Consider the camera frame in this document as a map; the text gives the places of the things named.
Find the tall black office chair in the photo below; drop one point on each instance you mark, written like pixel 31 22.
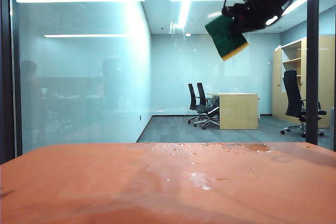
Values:
pixel 292 95

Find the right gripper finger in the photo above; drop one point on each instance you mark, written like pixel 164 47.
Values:
pixel 236 27

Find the green and yellow sponge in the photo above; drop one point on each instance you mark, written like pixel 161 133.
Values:
pixel 227 41

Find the light wooden desk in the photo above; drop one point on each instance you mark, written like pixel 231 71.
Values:
pixel 237 111

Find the light wooden cabinet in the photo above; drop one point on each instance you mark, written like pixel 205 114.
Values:
pixel 326 77

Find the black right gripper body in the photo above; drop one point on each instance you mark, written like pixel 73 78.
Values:
pixel 258 9

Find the dark vertical frame post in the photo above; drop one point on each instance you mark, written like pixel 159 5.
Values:
pixel 312 77

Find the orange table cover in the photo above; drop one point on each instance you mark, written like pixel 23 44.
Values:
pixel 131 182

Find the dark window frame edge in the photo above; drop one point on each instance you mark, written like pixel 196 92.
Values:
pixel 6 64

